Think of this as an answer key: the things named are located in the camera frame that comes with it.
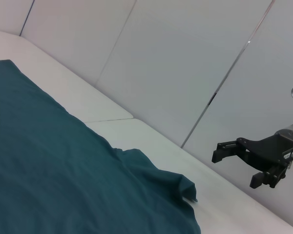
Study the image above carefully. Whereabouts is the teal blue shirt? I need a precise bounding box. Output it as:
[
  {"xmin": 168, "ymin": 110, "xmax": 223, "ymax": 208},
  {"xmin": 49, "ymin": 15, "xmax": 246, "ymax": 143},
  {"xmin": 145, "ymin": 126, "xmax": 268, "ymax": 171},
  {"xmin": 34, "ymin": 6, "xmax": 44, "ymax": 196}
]
[{"xmin": 0, "ymin": 59, "xmax": 201, "ymax": 234}]

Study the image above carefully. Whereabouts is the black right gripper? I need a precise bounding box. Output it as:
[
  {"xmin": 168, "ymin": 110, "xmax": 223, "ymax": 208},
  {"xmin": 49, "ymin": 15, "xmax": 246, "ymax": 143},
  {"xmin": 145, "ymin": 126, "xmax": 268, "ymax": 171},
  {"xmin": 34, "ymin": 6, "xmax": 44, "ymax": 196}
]
[{"xmin": 211, "ymin": 133, "xmax": 293, "ymax": 189}]

